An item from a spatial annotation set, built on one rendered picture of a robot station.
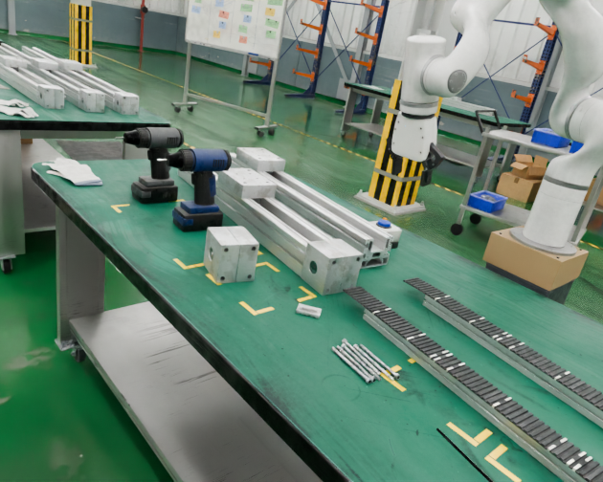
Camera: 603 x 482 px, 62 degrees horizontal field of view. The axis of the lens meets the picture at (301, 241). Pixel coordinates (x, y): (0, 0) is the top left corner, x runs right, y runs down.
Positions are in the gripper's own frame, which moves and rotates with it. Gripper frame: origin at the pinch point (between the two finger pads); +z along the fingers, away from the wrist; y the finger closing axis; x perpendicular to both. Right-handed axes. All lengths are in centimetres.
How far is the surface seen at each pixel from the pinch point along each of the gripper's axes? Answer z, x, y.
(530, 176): 172, 445, -188
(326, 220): 19.1, -7.0, -22.5
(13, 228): 65, -70, -175
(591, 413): 24, -12, 56
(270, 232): 16.1, -27.1, -21.7
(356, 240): 19.3, -8.2, -9.0
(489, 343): 24.5, -10.0, 34.0
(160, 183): 12, -39, -61
